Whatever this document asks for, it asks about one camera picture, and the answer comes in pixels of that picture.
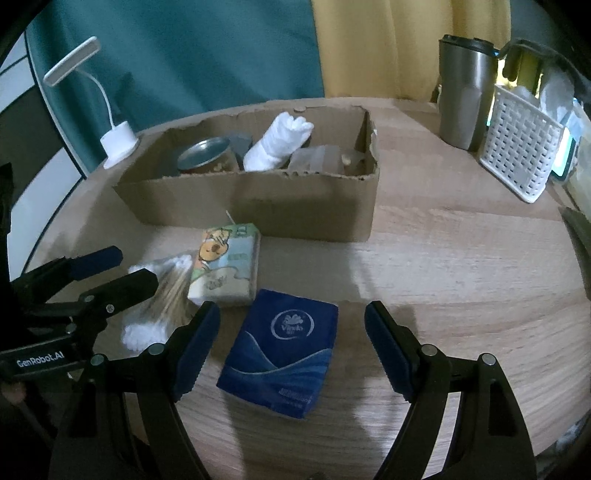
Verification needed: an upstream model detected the cardboard box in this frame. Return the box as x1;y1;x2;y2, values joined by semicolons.
113;105;380;243

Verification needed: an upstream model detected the white desk lamp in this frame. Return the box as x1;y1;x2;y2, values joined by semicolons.
44;37;141;171

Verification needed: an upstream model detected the yellow curtain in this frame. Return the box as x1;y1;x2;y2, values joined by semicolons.
311;0;511;104

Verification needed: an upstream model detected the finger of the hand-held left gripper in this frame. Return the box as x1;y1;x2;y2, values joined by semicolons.
11;246;124;303
78;268;158;330

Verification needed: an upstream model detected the clear plastic bag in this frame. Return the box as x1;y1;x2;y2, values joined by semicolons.
566;138;591;217

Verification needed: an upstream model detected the yellow green bottle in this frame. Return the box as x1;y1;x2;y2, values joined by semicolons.
515;46;543;88

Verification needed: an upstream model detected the grey curtain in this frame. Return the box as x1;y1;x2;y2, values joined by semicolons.
508;0;555;51

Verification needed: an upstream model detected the bag of cotton swabs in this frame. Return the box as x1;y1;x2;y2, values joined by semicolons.
121;251;197;354

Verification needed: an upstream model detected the red and gold tin can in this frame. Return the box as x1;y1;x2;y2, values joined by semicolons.
178;137;241;175

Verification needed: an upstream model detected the blue tissue pack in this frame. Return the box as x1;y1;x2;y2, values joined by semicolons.
217;288;339;420

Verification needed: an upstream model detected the translucent plastic container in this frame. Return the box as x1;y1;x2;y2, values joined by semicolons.
288;144;345;175

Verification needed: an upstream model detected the white cloth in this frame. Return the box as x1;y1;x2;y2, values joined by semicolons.
243;111;313;172

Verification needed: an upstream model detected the device with teal screen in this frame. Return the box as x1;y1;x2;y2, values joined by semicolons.
551;97;580;181

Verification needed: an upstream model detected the teal curtain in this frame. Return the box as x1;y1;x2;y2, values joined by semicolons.
25;0;326;176

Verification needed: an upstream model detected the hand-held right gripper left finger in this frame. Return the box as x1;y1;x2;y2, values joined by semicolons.
48;301;221;480

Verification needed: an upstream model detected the stainless steel tumbler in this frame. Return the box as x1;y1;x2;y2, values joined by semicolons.
436;34;499;151

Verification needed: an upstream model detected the white perforated plastic basket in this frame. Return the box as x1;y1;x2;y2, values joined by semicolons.
478;83;566;204

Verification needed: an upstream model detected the cartoon print tissue pack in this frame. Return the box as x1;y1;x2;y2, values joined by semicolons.
187;223;262;308

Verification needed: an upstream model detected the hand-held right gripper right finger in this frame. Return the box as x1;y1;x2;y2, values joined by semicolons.
364;300;539;480

